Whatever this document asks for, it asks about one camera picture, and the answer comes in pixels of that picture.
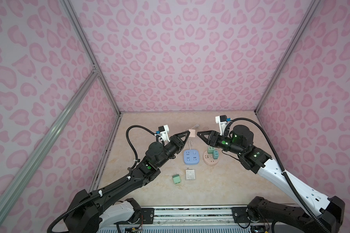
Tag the light green plug adapter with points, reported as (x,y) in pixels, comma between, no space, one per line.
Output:
(176,179)

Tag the pink plug adapter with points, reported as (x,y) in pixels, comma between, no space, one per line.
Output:
(192,133)

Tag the pink round power strip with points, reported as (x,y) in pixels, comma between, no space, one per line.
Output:
(208,159)

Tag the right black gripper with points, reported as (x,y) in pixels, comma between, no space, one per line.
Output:
(213,138)

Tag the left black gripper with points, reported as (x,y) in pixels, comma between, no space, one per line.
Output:
(177,143)

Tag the blue square power strip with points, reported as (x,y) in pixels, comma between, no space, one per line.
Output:
(191,157)

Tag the white square plug adapter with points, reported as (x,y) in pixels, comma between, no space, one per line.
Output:
(190,174)

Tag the diagonal aluminium frame bar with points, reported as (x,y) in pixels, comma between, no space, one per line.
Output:
(9,198)

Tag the teal plug adapter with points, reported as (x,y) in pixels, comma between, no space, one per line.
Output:
(215,154)

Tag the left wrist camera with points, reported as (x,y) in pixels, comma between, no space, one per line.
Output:
(162,133)

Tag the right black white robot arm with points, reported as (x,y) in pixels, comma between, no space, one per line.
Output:
(315,213)

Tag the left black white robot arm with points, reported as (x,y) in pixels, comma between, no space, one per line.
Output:
(84,214)

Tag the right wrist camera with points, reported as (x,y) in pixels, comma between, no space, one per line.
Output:
(222,122)

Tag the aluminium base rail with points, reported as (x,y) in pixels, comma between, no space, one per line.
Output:
(198,219)

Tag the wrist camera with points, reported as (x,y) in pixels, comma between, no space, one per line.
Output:
(222,122)
(162,133)

